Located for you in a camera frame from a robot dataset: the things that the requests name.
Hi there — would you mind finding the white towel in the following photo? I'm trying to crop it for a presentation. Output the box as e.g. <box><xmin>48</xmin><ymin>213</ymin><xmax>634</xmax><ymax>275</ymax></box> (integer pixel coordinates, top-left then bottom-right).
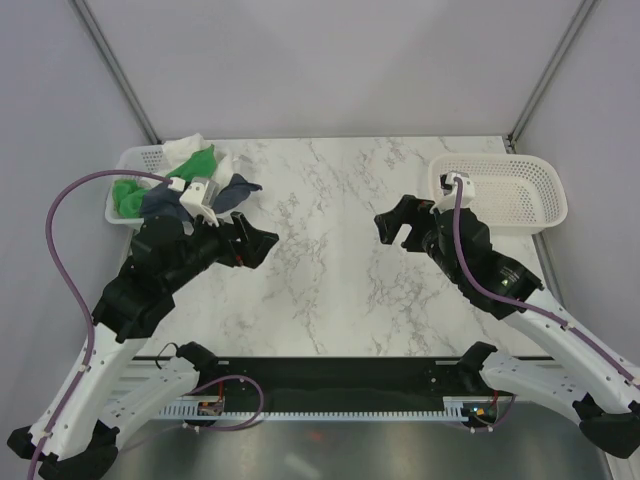
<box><xmin>162</xmin><ymin>134</ymin><xmax>240</xmax><ymax>187</ymax></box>

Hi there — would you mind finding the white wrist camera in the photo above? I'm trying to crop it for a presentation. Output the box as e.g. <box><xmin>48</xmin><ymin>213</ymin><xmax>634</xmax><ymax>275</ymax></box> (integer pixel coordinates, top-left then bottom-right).
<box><xmin>168</xmin><ymin>177</ymin><xmax>219</xmax><ymax>227</ymax></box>
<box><xmin>432</xmin><ymin>171</ymin><xmax>476</xmax><ymax>213</ymax></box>

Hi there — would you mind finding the right aluminium frame post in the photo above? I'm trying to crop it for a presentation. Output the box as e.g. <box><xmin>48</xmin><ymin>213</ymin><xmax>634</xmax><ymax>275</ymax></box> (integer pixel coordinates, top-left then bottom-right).
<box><xmin>503</xmin><ymin>0</ymin><xmax>601</xmax><ymax>154</ymax></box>

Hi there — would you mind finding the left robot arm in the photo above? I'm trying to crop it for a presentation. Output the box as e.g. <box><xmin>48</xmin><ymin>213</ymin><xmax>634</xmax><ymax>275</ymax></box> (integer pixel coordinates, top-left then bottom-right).
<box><xmin>7</xmin><ymin>212</ymin><xmax>279</xmax><ymax>479</ymax></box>

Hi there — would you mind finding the dark blue towel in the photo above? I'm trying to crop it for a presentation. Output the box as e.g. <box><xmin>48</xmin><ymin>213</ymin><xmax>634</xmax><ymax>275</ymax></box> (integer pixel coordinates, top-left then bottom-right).
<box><xmin>139</xmin><ymin>173</ymin><xmax>262</xmax><ymax>222</ymax></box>

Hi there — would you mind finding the aluminium extrusion rail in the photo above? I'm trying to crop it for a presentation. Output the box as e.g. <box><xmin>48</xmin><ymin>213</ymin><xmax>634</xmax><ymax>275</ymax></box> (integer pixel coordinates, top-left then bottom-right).
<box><xmin>108</xmin><ymin>356</ymin><xmax>566</xmax><ymax>402</ymax></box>

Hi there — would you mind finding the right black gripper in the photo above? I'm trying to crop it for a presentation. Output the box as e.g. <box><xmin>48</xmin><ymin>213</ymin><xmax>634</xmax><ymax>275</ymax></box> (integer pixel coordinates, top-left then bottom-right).
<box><xmin>374</xmin><ymin>193</ymin><xmax>463</xmax><ymax>285</ymax></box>

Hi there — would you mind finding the white slotted cable duct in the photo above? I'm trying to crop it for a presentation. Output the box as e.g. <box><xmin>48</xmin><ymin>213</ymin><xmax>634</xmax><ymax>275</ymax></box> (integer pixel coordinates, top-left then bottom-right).
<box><xmin>154</xmin><ymin>397</ymin><xmax>507</xmax><ymax>424</ymax></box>

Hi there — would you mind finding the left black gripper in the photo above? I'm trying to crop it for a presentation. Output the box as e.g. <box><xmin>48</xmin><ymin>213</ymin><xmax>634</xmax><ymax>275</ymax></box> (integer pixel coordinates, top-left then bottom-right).
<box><xmin>166</xmin><ymin>205</ymin><xmax>279</xmax><ymax>291</ymax></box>

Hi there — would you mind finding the white plastic basket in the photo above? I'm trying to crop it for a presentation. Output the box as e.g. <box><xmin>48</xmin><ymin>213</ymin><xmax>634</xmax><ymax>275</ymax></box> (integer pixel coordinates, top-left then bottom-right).
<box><xmin>103</xmin><ymin>145</ymin><xmax>236</xmax><ymax>232</ymax></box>
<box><xmin>428</xmin><ymin>153</ymin><xmax>568</xmax><ymax>235</ymax></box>

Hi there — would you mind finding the left white plastic basket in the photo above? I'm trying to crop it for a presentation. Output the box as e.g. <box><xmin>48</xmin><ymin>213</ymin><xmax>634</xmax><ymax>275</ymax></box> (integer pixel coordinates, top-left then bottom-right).
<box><xmin>103</xmin><ymin>145</ymin><xmax>236</xmax><ymax>232</ymax></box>

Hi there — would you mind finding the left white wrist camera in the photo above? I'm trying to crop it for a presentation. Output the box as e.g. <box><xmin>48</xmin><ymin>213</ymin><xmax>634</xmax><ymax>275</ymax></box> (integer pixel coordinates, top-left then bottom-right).
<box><xmin>168</xmin><ymin>177</ymin><xmax>219</xmax><ymax>227</ymax></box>

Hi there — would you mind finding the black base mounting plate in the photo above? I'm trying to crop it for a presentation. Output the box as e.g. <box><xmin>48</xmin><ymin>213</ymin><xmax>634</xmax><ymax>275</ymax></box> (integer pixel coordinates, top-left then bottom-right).
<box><xmin>197</xmin><ymin>357</ymin><xmax>494</xmax><ymax>412</ymax></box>

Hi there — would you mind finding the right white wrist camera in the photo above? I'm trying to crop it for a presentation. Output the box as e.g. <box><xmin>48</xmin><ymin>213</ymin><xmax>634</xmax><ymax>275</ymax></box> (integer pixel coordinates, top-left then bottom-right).
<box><xmin>432</xmin><ymin>171</ymin><xmax>476</xmax><ymax>213</ymax></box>

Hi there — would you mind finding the right white plastic basket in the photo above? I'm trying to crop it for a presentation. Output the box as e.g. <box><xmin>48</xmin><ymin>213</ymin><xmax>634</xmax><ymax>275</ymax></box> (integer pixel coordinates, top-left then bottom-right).
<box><xmin>428</xmin><ymin>153</ymin><xmax>568</xmax><ymax>235</ymax></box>

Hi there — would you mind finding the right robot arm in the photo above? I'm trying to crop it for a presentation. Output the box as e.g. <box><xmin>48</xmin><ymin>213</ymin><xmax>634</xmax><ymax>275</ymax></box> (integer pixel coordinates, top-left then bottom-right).
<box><xmin>374</xmin><ymin>195</ymin><xmax>639</xmax><ymax>459</ymax></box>

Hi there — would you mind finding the green towel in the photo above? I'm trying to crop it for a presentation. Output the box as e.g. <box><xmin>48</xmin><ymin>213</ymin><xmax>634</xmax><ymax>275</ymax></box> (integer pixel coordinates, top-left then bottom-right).
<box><xmin>105</xmin><ymin>144</ymin><xmax>222</xmax><ymax>226</ymax></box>

